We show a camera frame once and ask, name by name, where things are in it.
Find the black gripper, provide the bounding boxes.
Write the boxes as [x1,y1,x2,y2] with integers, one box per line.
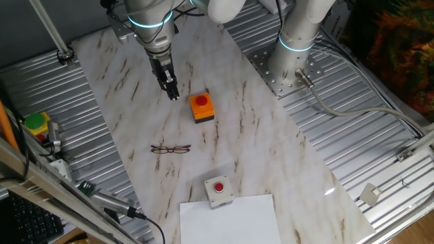
[146,47,180,102]

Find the dark red frame glasses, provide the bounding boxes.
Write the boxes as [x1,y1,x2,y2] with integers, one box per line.
[150,144,192,155]

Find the orange box red button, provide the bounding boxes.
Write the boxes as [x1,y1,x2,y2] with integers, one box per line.
[189,92,216,124]

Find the marble pattern table mat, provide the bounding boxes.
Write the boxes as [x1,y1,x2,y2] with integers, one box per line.
[71,9,376,244]

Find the silver metal cylinder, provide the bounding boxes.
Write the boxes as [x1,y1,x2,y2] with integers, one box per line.
[47,120,62,153]

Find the yellow box green button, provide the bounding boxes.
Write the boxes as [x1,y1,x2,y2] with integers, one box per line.
[24,111,52,136]

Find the white paper sheet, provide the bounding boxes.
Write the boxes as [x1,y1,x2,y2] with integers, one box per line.
[179,193,282,244]

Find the orange pole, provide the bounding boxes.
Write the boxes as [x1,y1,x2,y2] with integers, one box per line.
[0,100,20,152]

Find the white printed box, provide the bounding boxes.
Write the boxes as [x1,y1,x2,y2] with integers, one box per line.
[320,1,353,38]

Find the black keyboard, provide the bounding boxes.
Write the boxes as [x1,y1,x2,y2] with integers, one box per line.
[0,191,65,244]

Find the small grey plate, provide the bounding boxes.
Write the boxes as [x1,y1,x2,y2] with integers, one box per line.
[359,182,383,207]

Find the colourful patterned cloth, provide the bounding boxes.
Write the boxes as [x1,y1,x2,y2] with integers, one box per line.
[342,0,434,115]

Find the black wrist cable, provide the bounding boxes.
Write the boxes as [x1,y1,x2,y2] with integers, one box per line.
[104,0,206,45]

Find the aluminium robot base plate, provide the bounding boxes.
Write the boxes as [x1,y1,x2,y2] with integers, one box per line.
[246,43,325,99]

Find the silver finned camera device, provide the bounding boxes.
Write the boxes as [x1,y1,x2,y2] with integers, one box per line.
[90,188,138,218]

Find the black cable bundle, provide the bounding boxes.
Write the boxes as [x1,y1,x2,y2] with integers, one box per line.
[275,0,285,33]

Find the aluminium frame post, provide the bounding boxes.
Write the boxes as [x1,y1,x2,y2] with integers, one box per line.
[28,0,75,66]

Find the black camera cable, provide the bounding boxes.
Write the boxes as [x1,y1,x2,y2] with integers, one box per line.
[134,211,166,244]

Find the aluminium frame bar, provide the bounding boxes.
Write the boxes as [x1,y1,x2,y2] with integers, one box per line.
[406,123,434,153]
[0,137,136,244]

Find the white cable bundle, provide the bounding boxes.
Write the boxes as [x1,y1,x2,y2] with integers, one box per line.
[311,37,425,136]

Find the grey cable metal connector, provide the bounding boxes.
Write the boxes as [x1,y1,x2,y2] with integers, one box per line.
[294,67,429,136]

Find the metal corner bracket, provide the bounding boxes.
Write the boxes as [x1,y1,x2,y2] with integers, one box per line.
[395,148,415,163]

